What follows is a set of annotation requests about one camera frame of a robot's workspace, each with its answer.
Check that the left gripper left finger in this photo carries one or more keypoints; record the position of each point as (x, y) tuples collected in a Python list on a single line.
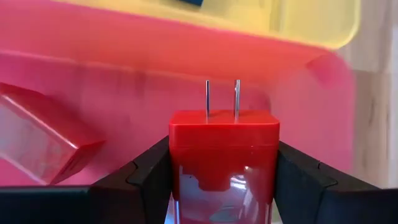
[(124, 202)]

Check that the red charger with prongs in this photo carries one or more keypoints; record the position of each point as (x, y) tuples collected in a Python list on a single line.
[(224, 149)]

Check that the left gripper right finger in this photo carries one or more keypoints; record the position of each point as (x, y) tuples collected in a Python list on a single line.
[(326, 205)]

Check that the pink translucent plastic bin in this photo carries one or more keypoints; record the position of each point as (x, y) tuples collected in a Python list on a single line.
[(155, 77)]

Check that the yellow translucent plastic bin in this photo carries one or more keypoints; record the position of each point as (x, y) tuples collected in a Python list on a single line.
[(311, 21)]

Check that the dark red charger block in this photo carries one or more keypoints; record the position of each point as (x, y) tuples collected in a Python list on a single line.
[(37, 137)]

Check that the blue rectangular block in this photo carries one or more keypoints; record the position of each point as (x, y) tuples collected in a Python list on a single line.
[(191, 2)]

